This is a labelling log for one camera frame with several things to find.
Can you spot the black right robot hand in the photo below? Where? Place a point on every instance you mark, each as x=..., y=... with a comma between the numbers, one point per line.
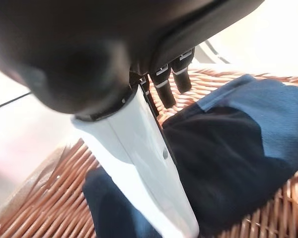
x=77, y=37

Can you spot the blue garment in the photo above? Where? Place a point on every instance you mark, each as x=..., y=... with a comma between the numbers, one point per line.
x=226, y=148

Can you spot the wicker laundry basket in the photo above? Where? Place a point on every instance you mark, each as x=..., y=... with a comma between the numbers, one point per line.
x=52, y=198

